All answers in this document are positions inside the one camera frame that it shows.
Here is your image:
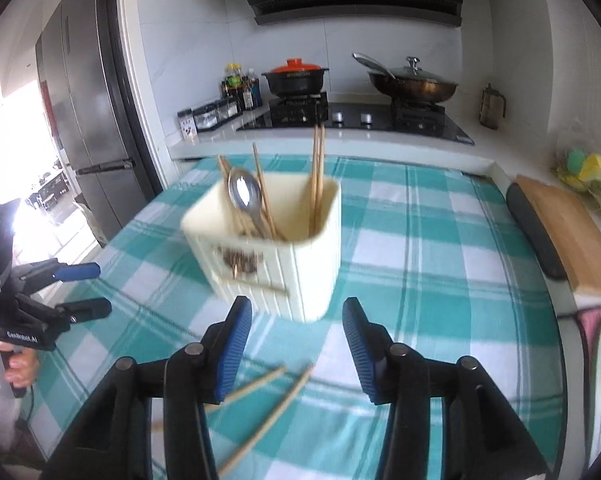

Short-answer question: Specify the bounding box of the glass jar with dark frame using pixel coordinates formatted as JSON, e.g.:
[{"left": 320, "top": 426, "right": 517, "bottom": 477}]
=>
[{"left": 479, "top": 83, "right": 507, "bottom": 131}]

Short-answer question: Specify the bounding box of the pile of wooden chopsticks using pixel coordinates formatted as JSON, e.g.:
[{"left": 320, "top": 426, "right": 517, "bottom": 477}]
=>
[{"left": 217, "top": 124, "right": 327, "bottom": 242}]

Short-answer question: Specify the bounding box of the light wooden chopstick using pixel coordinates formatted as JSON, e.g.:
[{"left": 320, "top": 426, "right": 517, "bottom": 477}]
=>
[
  {"left": 216, "top": 364, "right": 315, "bottom": 479},
  {"left": 150, "top": 365, "right": 287, "bottom": 433}
]

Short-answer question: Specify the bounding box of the yellow capped sauce bottle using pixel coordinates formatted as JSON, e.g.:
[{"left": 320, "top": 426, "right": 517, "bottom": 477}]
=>
[{"left": 223, "top": 62, "right": 246, "bottom": 106}]

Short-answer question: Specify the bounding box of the small spice jar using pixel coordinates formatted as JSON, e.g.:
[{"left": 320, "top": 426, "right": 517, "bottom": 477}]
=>
[{"left": 177, "top": 108, "right": 200, "bottom": 142}]

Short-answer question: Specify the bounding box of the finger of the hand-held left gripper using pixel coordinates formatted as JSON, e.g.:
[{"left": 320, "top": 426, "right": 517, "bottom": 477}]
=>
[
  {"left": 13, "top": 259, "right": 101, "bottom": 286},
  {"left": 18, "top": 296, "right": 112, "bottom": 333}
]

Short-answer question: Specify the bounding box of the yellow green bundle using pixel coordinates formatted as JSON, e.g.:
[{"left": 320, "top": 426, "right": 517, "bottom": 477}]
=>
[{"left": 554, "top": 149, "right": 601, "bottom": 206}]

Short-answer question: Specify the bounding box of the glass wok lid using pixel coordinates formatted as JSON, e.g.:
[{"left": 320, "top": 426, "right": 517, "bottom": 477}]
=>
[{"left": 375, "top": 56, "right": 456, "bottom": 86}]

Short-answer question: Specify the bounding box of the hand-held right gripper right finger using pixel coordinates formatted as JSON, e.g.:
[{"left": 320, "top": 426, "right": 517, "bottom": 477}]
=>
[{"left": 341, "top": 297, "right": 551, "bottom": 480}]

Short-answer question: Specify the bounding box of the black oblong pad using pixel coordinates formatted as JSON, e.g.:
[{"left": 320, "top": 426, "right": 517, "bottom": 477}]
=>
[{"left": 506, "top": 182, "right": 569, "bottom": 282}]

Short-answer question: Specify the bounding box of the clear seasoning box set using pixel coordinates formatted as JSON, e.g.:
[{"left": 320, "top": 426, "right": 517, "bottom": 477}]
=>
[{"left": 193, "top": 97, "right": 242, "bottom": 133}]

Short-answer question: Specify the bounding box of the wooden cutting board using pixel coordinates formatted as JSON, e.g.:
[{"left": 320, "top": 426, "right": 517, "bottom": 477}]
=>
[{"left": 515, "top": 175, "right": 601, "bottom": 297}]

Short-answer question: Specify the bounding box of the teal white checked tablecloth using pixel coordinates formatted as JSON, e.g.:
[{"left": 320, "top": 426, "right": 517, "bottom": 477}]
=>
[{"left": 28, "top": 152, "right": 568, "bottom": 480}]

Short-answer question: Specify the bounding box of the metal spoon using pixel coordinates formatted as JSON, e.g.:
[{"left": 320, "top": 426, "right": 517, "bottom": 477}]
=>
[{"left": 228, "top": 167, "right": 264, "bottom": 241}]

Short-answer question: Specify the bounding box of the black clay pot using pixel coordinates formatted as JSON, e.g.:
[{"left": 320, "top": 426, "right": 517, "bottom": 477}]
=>
[{"left": 261, "top": 70, "right": 331, "bottom": 98}]

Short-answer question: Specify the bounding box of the person's left hand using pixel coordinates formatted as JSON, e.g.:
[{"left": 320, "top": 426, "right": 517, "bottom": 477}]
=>
[{"left": 0, "top": 332, "right": 38, "bottom": 388}]

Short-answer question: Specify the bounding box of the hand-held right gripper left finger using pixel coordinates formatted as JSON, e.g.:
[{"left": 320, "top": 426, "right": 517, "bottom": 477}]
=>
[{"left": 45, "top": 296, "right": 252, "bottom": 480}]

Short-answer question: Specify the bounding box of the dark wok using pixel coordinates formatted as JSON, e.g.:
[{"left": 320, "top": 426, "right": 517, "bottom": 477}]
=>
[{"left": 353, "top": 52, "right": 459, "bottom": 104}]

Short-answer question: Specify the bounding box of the cream ribbed utensil holder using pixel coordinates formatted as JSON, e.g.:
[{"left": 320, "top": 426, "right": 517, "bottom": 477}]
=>
[{"left": 180, "top": 176, "right": 342, "bottom": 323}]

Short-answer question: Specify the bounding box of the dark soy sauce bottle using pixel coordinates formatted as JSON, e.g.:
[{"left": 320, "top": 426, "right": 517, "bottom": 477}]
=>
[{"left": 243, "top": 69, "right": 262, "bottom": 111}]

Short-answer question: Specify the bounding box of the grey refrigerator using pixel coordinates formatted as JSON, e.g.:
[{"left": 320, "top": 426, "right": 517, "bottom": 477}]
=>
[{"left": 34, "top": 0, "right": 164, "bottom": 248}]

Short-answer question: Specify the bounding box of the orange pot lid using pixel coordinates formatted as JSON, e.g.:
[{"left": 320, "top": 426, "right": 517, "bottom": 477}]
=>
[{"left": 270, "top": 59, "right": 317, "bottom": 76}]

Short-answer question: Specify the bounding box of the black gas cooktop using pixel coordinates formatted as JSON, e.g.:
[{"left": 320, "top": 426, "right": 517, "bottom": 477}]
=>
[{"left": 235, "top": 91, "right": 476, "bottom": 147}]

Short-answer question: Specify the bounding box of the pink edged cloth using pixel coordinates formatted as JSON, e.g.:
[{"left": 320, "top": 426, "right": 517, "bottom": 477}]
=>
[{"left": 575, "top": 306, "right": 601, "bottom": 361}]

